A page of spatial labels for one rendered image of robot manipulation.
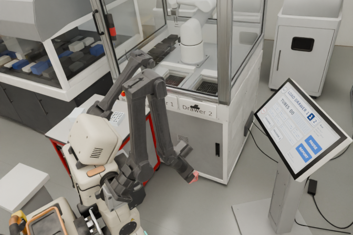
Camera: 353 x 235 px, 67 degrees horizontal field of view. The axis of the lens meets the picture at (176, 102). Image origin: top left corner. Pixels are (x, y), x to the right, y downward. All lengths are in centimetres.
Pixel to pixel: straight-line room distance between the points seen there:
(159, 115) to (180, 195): 160
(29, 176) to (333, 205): 230
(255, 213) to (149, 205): 89
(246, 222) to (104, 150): 150
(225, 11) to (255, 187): 161
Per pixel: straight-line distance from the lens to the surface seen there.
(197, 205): 244
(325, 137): 142
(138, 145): 101
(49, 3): 227
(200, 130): 212
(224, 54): 164
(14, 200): 195
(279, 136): 157
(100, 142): 111
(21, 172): 209
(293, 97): 161
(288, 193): 190
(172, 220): 240
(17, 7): 235
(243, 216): 237
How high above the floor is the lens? 207
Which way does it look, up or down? 37 degrees down
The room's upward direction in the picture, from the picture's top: 7 degrees counter-clockwise
